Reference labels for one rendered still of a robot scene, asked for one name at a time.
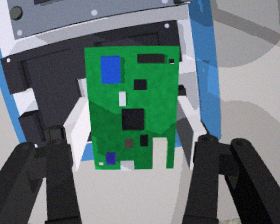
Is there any green circuit board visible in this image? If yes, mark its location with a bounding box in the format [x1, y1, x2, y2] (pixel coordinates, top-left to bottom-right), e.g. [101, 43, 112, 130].
[84, 46, 180, 171]

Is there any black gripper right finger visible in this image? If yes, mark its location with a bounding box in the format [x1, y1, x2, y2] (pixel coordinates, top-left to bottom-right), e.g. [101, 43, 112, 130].
[176, 96, 280, 224]

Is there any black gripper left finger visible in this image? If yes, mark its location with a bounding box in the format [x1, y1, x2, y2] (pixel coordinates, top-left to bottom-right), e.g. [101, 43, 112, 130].
[0, 97, 91, 224]

